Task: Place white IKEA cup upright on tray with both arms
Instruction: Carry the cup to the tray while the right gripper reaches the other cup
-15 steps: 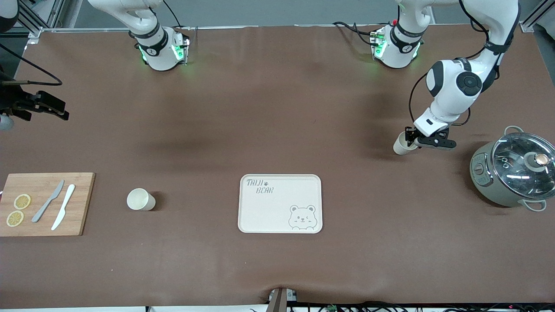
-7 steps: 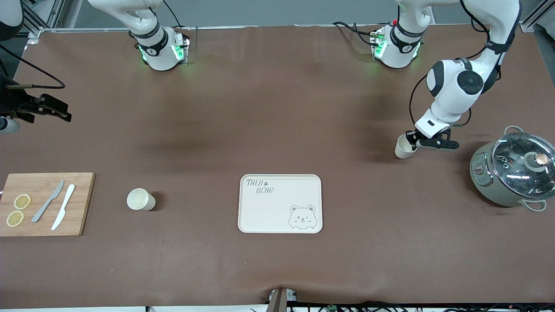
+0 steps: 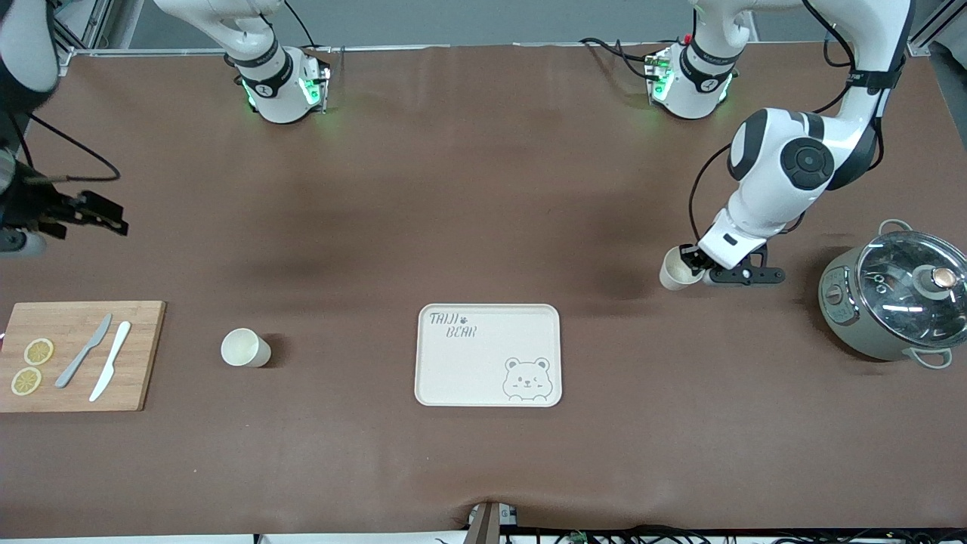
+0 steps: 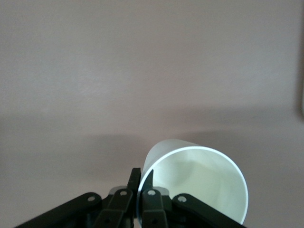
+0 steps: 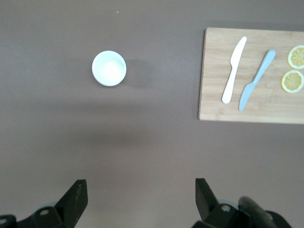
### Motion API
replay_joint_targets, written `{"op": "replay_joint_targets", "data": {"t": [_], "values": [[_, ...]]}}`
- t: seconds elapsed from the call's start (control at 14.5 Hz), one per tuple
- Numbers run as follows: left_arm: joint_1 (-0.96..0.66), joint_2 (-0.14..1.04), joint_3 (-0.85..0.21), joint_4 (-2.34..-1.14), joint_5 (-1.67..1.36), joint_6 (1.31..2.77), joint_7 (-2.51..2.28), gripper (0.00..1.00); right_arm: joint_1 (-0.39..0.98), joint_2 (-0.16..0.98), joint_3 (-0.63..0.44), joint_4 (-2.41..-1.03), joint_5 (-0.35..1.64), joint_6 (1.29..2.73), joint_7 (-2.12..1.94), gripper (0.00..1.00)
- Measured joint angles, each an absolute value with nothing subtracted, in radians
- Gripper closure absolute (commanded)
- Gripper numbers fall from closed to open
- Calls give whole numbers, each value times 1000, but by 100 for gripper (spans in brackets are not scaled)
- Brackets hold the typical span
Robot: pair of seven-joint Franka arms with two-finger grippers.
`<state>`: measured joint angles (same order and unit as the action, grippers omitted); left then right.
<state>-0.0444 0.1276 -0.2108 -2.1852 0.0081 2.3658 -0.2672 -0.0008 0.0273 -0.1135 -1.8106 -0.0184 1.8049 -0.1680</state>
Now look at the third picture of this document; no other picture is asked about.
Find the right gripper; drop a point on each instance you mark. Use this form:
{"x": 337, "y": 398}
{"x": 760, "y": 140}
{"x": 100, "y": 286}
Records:
{"x": 29, "y": 207}

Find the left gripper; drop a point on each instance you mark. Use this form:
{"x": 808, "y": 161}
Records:
{"x": 692, "y": 254}

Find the white IKEA cup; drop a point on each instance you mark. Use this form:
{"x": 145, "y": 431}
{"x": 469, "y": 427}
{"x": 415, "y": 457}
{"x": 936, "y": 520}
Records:
{"x": 243, "y": 348}
{"x": 676, "y": 272}

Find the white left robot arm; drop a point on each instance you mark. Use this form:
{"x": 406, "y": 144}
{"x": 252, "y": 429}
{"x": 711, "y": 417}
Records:
{"x": 778, "y": 174}

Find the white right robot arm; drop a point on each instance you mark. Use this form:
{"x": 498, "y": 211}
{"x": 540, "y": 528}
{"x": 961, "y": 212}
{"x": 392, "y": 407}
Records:
{"x": 272, "y": 91}

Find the cream bear print tray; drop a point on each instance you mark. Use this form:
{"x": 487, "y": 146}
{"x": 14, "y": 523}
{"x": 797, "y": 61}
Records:
{"x": 468, "y": 370}

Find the grey plastic knife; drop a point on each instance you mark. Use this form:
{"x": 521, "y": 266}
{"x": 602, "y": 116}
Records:
{"x": 81, "y": 353}

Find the white plastic knife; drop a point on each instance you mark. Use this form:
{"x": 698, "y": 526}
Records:
{"x": 112, "y": 361}

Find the yellow lemon slice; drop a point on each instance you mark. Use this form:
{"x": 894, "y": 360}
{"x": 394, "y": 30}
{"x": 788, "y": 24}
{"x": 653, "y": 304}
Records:
{"x": 38, "y": 351}
{"x": 26, "y": 381}

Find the green electric cooking pot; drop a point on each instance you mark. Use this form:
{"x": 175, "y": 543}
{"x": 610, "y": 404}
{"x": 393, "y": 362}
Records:
{"x": 842, "y": 302}

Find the bamboo cutting board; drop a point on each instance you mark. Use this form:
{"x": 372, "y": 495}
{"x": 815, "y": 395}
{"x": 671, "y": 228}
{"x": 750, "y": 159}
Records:
{"x": 75, "y": 378}

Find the glass pot lid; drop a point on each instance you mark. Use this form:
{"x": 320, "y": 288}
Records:
{"x": 906, "y": 295}

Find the brown table mat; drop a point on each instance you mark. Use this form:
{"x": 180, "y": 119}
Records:
{"x": 453, "y": 189}

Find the grey table edge clamp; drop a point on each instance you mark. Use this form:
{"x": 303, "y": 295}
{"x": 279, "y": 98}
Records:
{"x": 489, "y": 521}

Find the aluminium frame profile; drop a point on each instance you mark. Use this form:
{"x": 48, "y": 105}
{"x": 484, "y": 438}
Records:
{"x": 83, "y": 30}
{"x": 937, "y": 30}

